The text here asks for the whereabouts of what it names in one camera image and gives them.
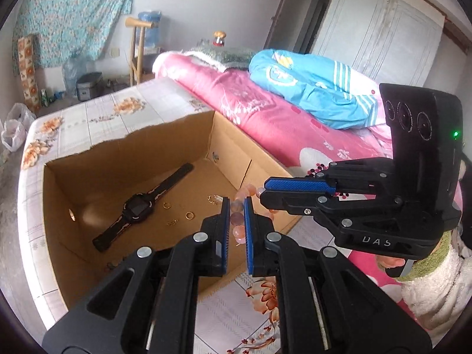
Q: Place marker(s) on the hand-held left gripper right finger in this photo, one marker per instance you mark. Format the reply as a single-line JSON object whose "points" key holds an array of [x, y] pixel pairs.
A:
{"points": [[248, 236]]}

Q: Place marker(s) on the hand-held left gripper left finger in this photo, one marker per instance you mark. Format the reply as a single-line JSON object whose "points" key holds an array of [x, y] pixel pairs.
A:
{"points": [[225, 236]]}

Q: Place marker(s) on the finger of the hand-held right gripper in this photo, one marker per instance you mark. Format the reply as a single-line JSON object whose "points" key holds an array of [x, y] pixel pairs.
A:
{"points": [[291, 202], [298, 185]]}

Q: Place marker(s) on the purple black smart watch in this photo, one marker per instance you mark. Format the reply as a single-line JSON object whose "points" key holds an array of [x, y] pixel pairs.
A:
{"points": [[134, 206]]}

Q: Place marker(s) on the brown cardboard box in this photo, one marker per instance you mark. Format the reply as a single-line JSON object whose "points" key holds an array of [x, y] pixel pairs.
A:
{"points": [[110, 162]]}

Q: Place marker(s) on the person's right hand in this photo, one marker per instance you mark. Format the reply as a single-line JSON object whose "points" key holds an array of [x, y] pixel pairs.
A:
{"points": [[384, 263]]}

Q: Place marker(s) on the pink floral blanket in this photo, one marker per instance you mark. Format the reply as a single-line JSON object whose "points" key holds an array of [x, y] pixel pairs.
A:
{"points": [[258, 118]]}

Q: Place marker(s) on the blue striped jacket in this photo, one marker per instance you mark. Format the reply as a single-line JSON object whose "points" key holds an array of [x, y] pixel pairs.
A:
{"points": [[313, 88]]}

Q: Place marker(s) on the white wardrobe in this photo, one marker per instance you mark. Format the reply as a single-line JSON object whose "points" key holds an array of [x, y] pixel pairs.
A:
{"points": [[376, 33]]}

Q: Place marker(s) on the grey green speckled pillow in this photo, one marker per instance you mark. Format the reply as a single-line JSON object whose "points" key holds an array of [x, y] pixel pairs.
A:
{"points": [[221, 56]]}

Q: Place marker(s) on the tan capped small toy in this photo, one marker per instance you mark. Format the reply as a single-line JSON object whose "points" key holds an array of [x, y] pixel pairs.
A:
{"points": [[219, 38]]}

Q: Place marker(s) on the grey door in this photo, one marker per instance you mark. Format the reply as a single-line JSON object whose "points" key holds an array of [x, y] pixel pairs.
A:
{"points": [[295, 18]]}

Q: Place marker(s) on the wooden crutch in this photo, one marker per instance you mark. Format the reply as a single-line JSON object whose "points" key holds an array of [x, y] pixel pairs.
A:
{"points": [[133, 48]]}

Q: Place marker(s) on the blue water jug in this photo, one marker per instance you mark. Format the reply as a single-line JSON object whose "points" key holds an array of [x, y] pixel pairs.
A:
{"points": [[149, 29]]}

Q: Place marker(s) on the white plastic bag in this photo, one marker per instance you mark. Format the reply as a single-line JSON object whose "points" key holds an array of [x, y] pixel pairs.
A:
{"points": [[13, 127]]}

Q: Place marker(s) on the orange patterned folded mat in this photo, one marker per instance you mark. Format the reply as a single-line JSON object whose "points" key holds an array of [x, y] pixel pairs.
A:
{"points": [[27, 73]]}

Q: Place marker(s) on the teal floral hanging cloth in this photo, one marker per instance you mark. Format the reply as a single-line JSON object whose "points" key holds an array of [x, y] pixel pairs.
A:
{"points": [[73, 11]]}

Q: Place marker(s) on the wall socket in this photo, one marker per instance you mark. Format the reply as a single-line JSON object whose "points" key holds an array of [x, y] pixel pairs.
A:
{"points": [[116, 52]]}

